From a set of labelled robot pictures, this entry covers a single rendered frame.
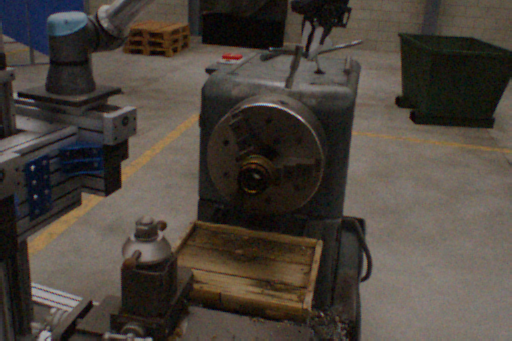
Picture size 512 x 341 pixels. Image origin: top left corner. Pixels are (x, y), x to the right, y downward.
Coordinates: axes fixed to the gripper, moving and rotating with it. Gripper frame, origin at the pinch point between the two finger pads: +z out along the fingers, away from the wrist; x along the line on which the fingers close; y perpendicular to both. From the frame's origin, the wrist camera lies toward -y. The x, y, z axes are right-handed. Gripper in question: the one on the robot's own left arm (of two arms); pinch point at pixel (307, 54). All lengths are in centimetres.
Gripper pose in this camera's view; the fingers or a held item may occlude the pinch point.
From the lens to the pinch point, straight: 137.9
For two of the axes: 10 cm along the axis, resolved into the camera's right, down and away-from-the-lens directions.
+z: -2.6, 9.0, 3.6
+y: 7.6, -0.5, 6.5
